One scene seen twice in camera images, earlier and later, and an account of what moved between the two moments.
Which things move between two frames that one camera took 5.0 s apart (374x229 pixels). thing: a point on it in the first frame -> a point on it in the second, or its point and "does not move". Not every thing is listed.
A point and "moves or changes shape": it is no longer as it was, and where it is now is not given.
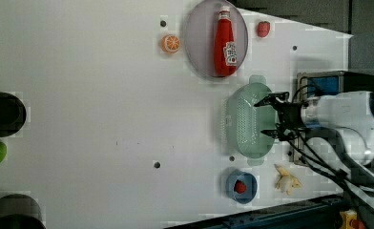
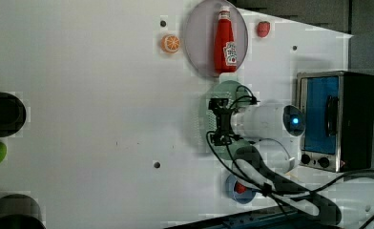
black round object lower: (14, 211) does not move
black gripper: (289, 115) -> (223, 134)
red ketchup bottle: (225, 58) does not move
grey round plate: (199, 37) does not move
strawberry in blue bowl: (239, 186) does not move
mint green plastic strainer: (246, 122) moves or changes shape
